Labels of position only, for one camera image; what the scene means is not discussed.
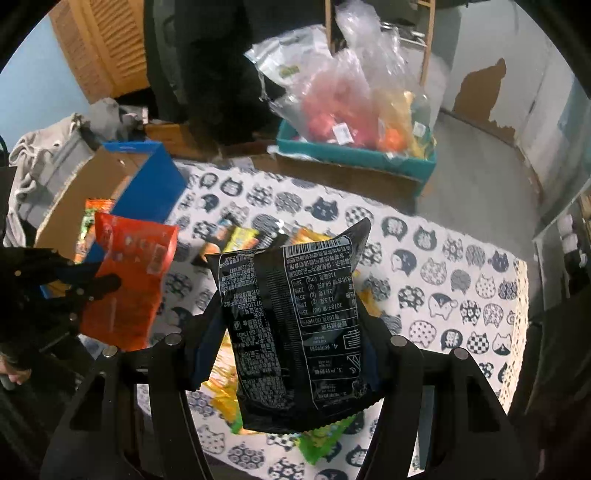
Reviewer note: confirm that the wooden louvre door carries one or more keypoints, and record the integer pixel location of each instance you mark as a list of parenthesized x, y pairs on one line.
[(97, 41)]

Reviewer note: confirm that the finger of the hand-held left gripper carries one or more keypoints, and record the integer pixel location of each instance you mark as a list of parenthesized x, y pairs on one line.
[(105, 285)]

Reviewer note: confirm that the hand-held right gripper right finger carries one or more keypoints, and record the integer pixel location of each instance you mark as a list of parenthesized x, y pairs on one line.
[(398, 369)]

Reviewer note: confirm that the teal cardboard box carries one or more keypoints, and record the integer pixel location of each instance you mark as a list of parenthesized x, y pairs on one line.
[(351, 159)]

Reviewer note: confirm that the person's left hand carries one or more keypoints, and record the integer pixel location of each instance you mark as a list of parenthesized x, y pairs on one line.
[(14, 373)]

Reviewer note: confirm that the orange yellow patterned snack packet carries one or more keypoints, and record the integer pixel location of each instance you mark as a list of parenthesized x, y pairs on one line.
[(309, 234)]

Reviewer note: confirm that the bright green snack packet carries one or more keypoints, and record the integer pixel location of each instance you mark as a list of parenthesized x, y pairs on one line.
[(328, 438)]

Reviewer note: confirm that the clear plastic bag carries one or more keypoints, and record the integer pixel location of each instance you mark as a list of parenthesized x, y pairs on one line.
[(351, 92)]

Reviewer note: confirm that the dark cloth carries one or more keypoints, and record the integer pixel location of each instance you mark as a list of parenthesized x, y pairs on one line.
[(203, 69)]

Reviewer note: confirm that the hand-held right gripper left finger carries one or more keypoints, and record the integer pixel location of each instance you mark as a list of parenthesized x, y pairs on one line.
[(208, 337)]

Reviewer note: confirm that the grey clothing pile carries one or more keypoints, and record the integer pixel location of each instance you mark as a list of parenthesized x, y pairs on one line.
[(41, 157)]

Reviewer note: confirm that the yellow black snack packet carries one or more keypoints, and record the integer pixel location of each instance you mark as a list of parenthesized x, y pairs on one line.
[(244, 240)]

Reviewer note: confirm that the cat print cloth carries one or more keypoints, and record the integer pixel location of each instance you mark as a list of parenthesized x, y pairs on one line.
[(438, 286)]

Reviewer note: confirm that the white plastic bag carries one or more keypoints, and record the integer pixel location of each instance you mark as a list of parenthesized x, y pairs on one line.
[(286, 60)]

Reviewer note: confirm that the blue cardboard box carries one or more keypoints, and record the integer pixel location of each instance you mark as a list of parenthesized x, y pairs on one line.
[(152, 184)]

